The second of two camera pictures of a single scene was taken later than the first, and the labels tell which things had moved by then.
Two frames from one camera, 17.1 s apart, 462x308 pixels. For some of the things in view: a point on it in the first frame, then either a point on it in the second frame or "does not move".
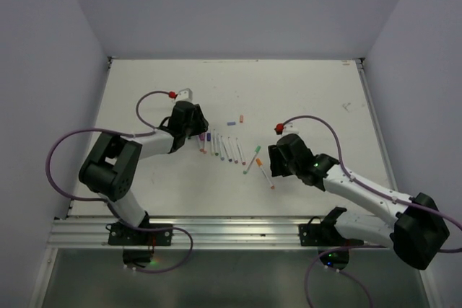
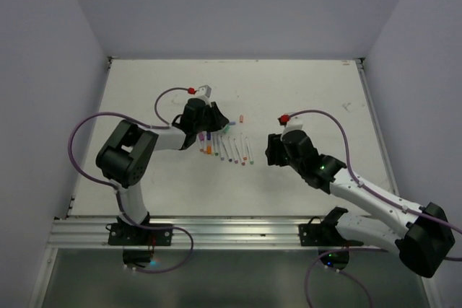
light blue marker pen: x=221 y=151 does not move
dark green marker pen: x=215 y=144 does not move
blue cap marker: x=229 y=159 does not move
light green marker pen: x=257 y=149 to x=251 y=161
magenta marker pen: x=234 y=156 does not move
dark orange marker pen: x=259 y=162 to x=242 y=146
